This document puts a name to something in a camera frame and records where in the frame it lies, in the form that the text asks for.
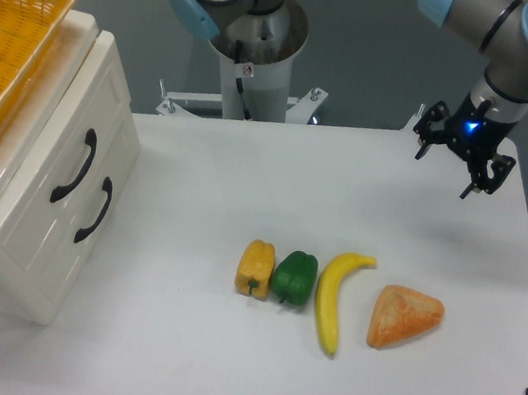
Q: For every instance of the black bottom drawer handle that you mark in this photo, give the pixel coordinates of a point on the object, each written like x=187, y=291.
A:
x=96, y=209

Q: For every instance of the yellow bell pepper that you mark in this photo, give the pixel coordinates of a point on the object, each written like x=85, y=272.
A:
x=254, y=271

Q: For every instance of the white drawer cabinet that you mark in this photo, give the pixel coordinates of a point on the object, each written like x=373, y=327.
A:
x=41, y=96

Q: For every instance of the yellow banana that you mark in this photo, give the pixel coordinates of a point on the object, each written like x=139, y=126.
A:
x=326, y=297

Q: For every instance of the black top drawer handle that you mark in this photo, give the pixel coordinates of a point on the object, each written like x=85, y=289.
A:
x=79, y=171

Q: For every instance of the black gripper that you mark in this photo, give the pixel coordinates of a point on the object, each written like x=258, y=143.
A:
x=477, y=139

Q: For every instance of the green bell pepper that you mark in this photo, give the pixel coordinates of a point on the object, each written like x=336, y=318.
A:
x=294, y=278

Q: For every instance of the black drawer handle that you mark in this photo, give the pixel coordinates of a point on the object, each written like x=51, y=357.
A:
x=79, y=171
x=96, y=209

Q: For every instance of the white drawer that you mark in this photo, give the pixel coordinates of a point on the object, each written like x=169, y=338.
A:
x=97, y=95
x=84, y=190

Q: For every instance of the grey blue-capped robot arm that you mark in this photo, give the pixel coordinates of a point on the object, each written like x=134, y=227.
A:
x=497, y=28

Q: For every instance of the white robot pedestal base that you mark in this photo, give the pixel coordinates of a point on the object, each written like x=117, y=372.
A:
x=256, y=54

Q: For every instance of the triangular orange bread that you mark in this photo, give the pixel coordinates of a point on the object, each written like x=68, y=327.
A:
x=401, y=313

